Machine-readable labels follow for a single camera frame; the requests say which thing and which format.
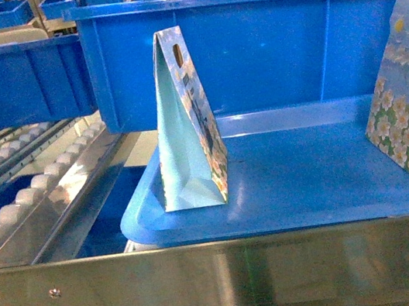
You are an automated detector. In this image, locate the blue crate at left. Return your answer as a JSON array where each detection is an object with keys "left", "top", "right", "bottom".
[{"left": 0, "top": 34, "right": 97, "bottom": 130}]

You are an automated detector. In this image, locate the beige chair back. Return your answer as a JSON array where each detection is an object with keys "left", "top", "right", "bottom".
[{"left": 0, "top": 28, "right": 48, "bottom": 45}]

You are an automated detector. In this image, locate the large blue crate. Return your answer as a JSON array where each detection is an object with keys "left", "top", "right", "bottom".
[{"left": 64, "top": 0, "right": 396, "bottom": 132}]

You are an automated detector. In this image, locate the steel shelf front rail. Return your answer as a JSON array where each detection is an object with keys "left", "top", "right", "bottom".
[{"left": 0, "top": 216, "right": 409, "bottom": 306}]

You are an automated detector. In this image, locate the blue plastic tray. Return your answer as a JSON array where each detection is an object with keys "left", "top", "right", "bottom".
[{"left": 121, "top": 95, "right": 409, "bottom": 248}]

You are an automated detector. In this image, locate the white roller conveyor track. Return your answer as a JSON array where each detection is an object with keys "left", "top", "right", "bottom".
[{"left": 0, "top": 120, "right": 125, "bottom": 255}]

